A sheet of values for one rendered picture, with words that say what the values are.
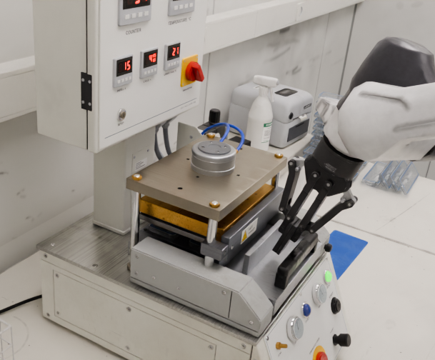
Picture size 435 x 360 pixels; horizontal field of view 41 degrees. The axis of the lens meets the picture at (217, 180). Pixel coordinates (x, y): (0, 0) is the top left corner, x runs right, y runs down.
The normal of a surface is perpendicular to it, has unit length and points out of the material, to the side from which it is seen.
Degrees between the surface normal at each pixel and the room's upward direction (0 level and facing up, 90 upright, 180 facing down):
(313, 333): 65
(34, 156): 90
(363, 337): 0
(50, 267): 90
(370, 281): 0
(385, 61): 76
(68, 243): 0
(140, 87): 90
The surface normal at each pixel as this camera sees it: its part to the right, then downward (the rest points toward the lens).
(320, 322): 0.83, -0.12
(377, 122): -0.60, -0.02
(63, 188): 0.87, 0.28
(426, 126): -0.65, 0.36
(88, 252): 0.09, -0.90
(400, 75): -0.34, 0.43
